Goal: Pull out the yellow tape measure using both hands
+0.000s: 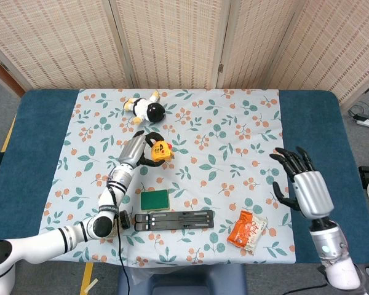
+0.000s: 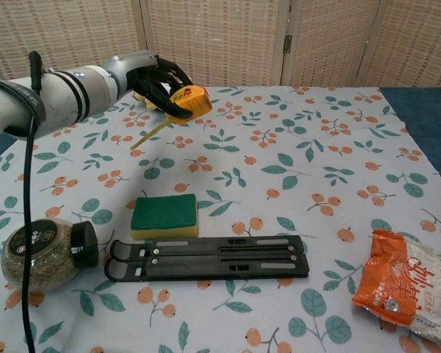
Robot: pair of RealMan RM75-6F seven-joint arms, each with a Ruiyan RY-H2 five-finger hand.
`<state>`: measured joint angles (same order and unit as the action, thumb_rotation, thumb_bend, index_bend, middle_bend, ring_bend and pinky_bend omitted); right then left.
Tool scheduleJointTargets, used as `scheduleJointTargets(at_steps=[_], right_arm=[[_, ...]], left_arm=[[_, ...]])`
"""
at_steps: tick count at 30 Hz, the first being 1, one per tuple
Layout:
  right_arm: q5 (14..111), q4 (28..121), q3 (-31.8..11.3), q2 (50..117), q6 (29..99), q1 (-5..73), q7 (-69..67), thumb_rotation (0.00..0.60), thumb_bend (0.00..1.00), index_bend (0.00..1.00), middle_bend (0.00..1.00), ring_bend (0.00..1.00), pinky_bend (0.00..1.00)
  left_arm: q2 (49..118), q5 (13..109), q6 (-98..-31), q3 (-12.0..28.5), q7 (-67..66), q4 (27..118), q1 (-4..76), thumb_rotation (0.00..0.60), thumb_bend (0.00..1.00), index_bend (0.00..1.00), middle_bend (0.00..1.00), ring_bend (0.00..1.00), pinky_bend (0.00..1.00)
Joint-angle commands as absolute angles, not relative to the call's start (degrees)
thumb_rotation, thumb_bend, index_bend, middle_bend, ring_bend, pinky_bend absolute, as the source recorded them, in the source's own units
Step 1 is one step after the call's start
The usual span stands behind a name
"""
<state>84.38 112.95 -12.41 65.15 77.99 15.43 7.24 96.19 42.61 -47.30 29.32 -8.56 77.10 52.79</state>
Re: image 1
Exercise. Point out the woven folding screen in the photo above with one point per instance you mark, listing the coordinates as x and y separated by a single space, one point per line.
178 40

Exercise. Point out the yellow tape measure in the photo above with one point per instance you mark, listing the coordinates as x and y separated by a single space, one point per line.
160 150

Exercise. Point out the floral print tablecloth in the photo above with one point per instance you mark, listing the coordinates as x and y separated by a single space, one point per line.
233 153

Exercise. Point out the green yellow sponge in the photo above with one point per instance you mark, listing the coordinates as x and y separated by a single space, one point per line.
154 199

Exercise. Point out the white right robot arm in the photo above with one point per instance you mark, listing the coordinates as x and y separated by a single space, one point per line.
332 242

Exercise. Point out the glass jar with black lid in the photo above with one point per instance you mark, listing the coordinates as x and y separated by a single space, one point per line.
125 219

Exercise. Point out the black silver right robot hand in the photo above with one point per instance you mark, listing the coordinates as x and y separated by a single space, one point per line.
312 190

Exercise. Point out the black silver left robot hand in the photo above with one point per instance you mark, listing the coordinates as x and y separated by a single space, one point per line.
132 150

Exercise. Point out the orange white food packet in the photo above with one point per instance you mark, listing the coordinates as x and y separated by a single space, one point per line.
246 232

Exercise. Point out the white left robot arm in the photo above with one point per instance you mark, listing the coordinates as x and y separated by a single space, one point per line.
34 242

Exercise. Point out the plush doll with black head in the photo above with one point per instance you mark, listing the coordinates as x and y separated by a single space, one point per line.
141 107

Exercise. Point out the black power adapter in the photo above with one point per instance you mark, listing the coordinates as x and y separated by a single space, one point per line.
361 117

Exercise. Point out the black folding stand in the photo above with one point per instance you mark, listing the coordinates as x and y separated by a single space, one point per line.
175 221

